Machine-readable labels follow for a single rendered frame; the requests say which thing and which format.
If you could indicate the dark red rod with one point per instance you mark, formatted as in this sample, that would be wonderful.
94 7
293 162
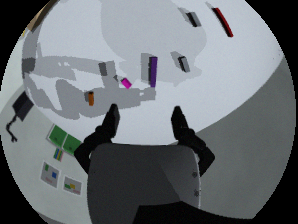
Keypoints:
223 21

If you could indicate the purple rod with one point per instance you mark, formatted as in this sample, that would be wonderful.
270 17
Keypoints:
153 71

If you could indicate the orange rod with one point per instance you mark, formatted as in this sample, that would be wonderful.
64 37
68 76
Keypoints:
91 98

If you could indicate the small magenta block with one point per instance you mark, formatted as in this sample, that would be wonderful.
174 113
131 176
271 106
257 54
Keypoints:
126 83

